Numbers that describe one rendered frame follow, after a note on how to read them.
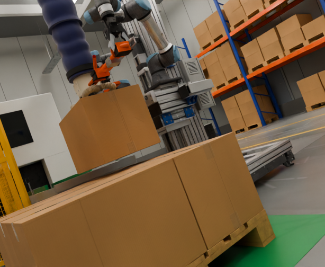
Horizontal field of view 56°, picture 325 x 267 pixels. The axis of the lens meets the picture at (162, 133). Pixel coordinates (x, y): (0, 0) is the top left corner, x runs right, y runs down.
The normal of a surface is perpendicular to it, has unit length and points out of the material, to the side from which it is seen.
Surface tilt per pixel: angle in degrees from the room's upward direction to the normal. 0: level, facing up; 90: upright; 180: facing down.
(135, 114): 90
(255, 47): 90
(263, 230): 90
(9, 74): 90
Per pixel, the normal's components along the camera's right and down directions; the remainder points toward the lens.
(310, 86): -0.75, 0.27
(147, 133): 0.49, -0.22
